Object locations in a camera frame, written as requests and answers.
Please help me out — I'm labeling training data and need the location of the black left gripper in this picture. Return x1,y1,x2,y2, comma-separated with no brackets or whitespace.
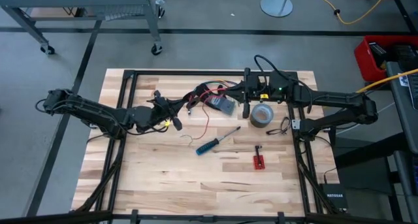
142,89,197,131

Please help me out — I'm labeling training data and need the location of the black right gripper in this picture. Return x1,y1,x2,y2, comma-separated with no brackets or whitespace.
216,67,270,120

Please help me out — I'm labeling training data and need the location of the red bit holder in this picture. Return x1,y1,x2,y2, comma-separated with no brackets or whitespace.
253,154,266,170

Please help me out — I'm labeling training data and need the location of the round grey floor stand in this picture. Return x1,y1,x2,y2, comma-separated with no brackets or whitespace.
259,0,294,18

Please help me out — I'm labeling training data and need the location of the large red plastic bin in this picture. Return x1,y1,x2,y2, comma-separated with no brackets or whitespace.
353,35,418,84

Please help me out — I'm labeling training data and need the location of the grey metal wheeled cart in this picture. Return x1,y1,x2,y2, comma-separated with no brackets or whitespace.
0,0,167,57

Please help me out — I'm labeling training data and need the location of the grey side desk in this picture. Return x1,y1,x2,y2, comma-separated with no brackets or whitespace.
386,61,418,199

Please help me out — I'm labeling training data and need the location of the coloured wire bundle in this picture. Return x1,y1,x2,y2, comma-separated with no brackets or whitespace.
208,80,242,88

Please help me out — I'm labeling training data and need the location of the blue multimeter with wires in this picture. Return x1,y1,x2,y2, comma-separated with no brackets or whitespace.
197,84,237,117

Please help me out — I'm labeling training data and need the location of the black aluminium table frame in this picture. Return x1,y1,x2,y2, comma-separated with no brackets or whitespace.
0,69,418,224

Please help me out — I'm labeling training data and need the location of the grey duct tape roll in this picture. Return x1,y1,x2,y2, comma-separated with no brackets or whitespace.
249,103,275,129

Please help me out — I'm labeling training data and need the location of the blue black handled screwdriver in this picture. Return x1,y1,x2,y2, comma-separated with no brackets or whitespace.
195,125,242,157

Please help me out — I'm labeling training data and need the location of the thin black cable coil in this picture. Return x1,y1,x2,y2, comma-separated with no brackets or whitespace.
265,116,292,136

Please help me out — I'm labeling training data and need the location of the white floor cable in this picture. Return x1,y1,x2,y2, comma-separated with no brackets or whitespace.
335,101,396,136

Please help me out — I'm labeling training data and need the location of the thin yellow extension cord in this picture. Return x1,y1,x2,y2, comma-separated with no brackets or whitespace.
309,0,392,26

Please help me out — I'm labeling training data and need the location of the black Netgear network switch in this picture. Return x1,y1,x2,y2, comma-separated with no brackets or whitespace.
319,183,349,212

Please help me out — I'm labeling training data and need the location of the thick yellow cable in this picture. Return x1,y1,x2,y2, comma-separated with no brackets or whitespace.
355,68,418,95

